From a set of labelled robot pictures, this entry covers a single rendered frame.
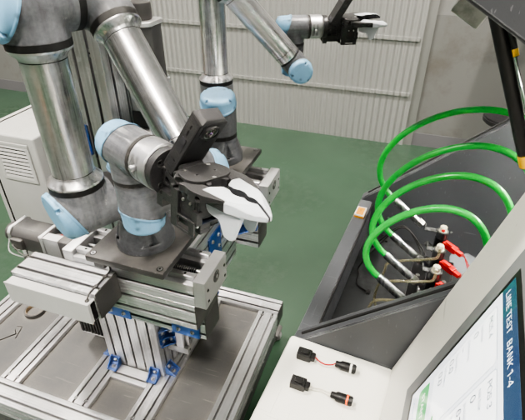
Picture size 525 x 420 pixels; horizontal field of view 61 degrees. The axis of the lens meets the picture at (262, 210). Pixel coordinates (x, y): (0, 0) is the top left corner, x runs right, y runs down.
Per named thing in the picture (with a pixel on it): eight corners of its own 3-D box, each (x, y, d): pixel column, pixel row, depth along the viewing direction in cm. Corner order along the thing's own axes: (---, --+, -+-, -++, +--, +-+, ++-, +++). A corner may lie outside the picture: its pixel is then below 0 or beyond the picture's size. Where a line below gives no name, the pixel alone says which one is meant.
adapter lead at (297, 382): (288, 387, 87) (289, 381, 86) (292, 378, 89) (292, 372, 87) (350, 410, 83) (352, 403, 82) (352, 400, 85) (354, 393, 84)
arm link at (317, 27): (307, 11, 148) (312, 19, 142) (321, 11, 149) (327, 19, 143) (306, 33, 153) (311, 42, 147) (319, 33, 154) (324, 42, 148)
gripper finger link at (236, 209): (265, 252, 55) (217, 222, 60) (270, 210, 52) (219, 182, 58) (247, 261, 53) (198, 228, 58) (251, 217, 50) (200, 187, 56)
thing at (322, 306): (355, 236, 159) (360, 198, 150) (367, 239, 157) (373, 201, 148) (294, 372, 112) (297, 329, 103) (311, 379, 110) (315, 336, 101)
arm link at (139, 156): (170, 132, 69) (122, 141, 64) (187, 141, 67) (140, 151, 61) (170, 176, 73) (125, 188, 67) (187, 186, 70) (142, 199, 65)
